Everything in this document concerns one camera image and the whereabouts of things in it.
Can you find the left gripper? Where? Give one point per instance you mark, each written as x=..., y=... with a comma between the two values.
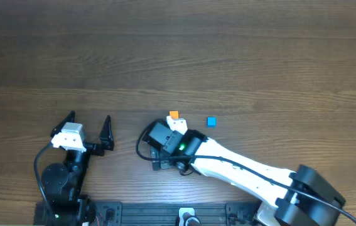
x=95, y=149

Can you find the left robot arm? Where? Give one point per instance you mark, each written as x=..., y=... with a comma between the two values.
x=59, y=180

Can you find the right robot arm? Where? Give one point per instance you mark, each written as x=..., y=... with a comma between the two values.
x=237, y=171

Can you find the orange cube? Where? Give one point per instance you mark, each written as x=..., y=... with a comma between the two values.
x=174, y=114

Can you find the blue cube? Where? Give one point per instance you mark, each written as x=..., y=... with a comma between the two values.
x=211, y=121

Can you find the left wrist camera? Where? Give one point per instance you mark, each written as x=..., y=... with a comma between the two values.
x=69, y=138

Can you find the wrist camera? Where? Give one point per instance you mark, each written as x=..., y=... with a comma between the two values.
x=69, y=138
x=178, y=125

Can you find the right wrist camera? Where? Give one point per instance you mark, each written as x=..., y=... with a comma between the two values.
x=178, y=125

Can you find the mounting rail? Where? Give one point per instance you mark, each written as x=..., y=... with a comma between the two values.
x=165, y=215

